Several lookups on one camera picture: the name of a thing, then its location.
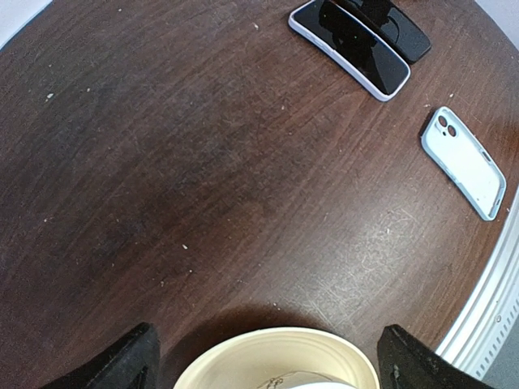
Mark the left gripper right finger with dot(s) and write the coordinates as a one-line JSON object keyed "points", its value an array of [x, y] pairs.
{"points": [[405, 362]]}

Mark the tan round plate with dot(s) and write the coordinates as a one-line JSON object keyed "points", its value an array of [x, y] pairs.
{"points": [[266, 358]]}

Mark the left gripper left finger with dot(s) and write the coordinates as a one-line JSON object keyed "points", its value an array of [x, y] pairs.
{"points": [[130, 362]]}

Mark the front aluminium rail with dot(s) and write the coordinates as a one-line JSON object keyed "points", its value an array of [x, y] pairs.
{"points": [[481, 329]]}

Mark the white ceramic bowl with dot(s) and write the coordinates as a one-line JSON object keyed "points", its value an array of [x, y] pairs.
{"points": [[318, 385]]}

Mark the black smartphone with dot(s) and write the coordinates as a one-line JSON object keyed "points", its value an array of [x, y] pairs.
{"points": [[350, 44]]}

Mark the light blue phone case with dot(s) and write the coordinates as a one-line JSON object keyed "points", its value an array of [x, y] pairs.
{"points": [[454, 148]]}

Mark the lavender phone case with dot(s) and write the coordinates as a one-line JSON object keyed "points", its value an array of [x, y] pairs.
{"points": [[324, 44]]}

